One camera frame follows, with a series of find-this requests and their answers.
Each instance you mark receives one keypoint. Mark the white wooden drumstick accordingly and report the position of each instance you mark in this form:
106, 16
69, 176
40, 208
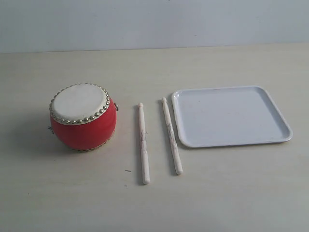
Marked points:
143, 146
172, 139

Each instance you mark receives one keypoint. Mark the small red drum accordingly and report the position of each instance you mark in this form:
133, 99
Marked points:
83, 116

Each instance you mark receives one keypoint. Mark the white plastic tray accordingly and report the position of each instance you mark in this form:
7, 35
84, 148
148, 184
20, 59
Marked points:
228, 116

